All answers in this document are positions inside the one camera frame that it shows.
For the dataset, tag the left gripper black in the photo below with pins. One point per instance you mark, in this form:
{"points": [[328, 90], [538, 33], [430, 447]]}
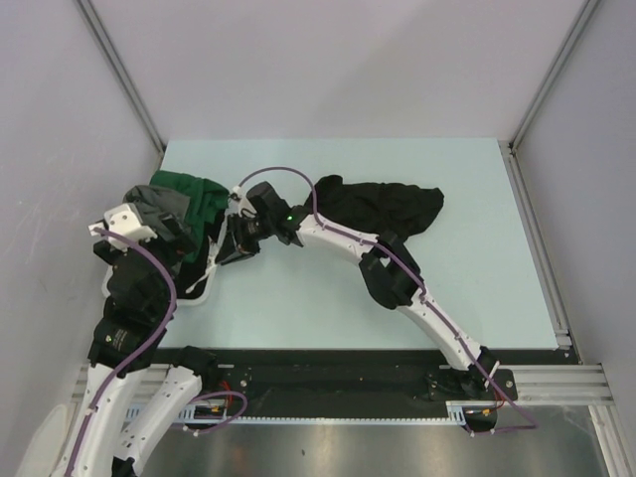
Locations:
{"points": [[105, 249]]}

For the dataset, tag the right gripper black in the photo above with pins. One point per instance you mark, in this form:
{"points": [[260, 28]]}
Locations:
{"points": [[238, 243]]}

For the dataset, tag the white plastic laundry basket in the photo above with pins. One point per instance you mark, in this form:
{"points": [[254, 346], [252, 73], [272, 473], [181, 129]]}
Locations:
{"points": [[191, 279]]}

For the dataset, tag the black printed t shirt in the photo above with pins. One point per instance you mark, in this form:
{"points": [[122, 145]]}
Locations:
{"points": [[375, 208]]}

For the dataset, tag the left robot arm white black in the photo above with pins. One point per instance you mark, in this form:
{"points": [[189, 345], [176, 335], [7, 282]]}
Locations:
{"points": [[124, 343]]}

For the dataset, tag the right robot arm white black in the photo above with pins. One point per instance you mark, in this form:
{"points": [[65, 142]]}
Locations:
{"points": [[390, 273]]}

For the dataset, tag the green t shirt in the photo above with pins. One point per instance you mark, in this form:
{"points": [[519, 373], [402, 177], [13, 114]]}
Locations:
{"points": [[207, 200]]}

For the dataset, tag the grey t shirt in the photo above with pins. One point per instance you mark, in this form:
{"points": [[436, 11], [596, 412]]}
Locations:
{"points": [[163, 210]]}

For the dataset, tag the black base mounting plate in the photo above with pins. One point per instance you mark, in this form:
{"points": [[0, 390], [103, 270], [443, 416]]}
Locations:
{"points": [[355, 384]]}

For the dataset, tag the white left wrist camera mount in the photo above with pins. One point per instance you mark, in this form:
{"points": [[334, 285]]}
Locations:
{"points": [[124, 220]]}

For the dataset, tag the grey cable duct strip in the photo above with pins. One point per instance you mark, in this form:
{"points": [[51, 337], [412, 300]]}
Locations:
{"points": [[213, 411]]}

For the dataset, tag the left aluminium corner post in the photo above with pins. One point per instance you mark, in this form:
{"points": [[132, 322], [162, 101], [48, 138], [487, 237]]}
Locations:
{"points": [[124, 79]]}

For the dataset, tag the aluminium corner post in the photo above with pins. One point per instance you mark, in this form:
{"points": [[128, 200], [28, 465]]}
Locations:
{"points": [[564, 53], [124, 79]]}

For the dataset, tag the right aluminium corner post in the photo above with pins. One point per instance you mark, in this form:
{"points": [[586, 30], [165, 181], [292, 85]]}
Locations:
{"points": [[564, 53]]}

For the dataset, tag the right aluminium frame rail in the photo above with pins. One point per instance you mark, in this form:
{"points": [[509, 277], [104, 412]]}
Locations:
{"points": [[543, 265]]}

